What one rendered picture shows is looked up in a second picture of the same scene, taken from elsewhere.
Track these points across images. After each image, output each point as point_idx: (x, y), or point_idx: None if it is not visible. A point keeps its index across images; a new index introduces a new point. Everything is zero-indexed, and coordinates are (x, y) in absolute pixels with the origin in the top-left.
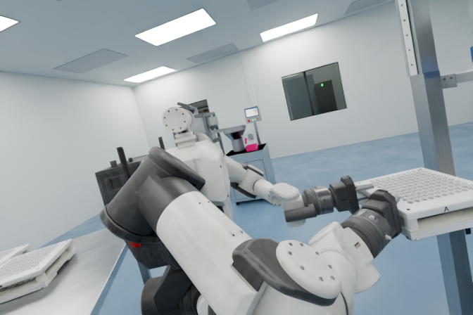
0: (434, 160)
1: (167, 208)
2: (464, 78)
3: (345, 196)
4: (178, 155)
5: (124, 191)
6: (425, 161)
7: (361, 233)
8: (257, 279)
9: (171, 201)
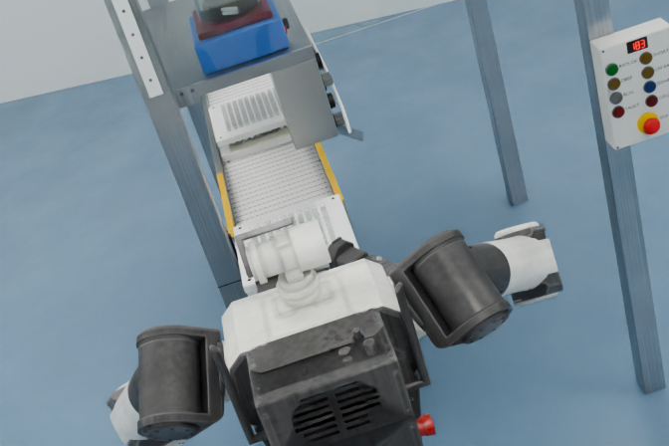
0: (213, 216)
1: (503, 251)
2: (208, 88)
3: None
4: (375, 275)
5: (483, 278)
6: (198, 226)
7: None
8: (543, 232)
9: (497, 247)
